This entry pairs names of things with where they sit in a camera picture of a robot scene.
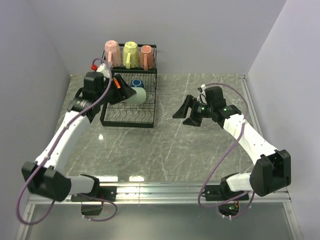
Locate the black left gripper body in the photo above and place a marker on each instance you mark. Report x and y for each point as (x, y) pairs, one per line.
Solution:
(104, 96)

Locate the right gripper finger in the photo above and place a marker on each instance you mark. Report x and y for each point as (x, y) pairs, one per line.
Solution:
(194, 122)
(183, 110)

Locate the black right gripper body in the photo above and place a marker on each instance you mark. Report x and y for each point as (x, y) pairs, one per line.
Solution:
(199, 110)

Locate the blue mug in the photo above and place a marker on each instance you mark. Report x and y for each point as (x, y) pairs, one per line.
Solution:
(137, 83)

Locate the light green tumbler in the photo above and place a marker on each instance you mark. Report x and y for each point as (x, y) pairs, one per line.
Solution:
(138, 98)

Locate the salmon floral mug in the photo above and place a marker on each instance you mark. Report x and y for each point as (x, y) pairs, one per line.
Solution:
(146, 57)

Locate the pale pink mug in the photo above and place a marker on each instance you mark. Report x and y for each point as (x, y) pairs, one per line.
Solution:
(112, 52)

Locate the yellow-green faceted mug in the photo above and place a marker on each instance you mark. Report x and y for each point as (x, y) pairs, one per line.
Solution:
(130, 55)

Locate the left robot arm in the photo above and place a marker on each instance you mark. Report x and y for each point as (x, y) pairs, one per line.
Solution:
(45, 176)

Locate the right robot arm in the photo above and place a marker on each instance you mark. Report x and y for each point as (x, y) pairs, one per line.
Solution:
(271, 166)

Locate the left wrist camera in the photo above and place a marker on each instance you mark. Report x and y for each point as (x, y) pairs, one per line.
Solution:
(102, 68)

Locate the black wire dish rack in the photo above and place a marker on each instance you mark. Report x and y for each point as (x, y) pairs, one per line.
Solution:
(129, 114)

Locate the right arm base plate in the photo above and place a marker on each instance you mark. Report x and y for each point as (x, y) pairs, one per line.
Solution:
(219, 193)

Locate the aluminium mounting rail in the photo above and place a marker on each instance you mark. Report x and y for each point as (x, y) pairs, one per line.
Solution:
(168, 211)

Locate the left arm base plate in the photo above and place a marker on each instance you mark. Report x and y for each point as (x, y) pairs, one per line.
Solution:
(104, 192)

